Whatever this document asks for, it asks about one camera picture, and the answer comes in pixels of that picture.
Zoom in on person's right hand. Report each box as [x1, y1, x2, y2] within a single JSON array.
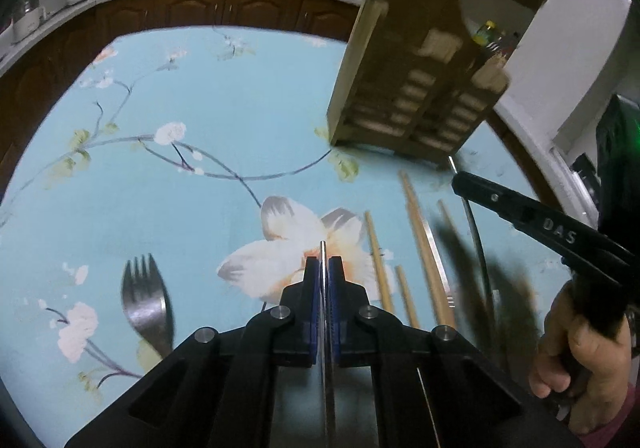
[[529, 280, 633, 436]]

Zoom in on thin silver metal utensil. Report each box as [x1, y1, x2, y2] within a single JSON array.
[[320, 240, 336, 448]]

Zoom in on blue floral tablecloth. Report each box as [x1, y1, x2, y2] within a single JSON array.
[[0, 25, 576, 434]]

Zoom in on steel stove top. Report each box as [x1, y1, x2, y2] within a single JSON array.
[[570, 153, 601, 229]]

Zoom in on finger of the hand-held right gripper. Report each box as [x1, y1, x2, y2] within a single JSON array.
[[451, 171, 636, 279]]

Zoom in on wooden utensil holder box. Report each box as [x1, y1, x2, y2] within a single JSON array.
[[326, 0, 512, 163]]

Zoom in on metal fork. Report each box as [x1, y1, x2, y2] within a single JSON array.
[[121, 253, 175, 359]]

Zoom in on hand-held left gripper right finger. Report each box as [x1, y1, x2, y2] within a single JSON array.
[[327, 255, 586, 448]]

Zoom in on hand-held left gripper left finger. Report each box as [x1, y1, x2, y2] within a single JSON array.
[[64, 255, 323, 448]]

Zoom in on dark condiment bottle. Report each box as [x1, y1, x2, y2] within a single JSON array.
[[492, 30, 521, 59]]

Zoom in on silver metal chopstick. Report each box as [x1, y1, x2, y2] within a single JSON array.
[[447, 155, 501, 323]]

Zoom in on brown wooden base cabinets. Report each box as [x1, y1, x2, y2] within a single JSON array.
[[0, 0, 363, 209]]

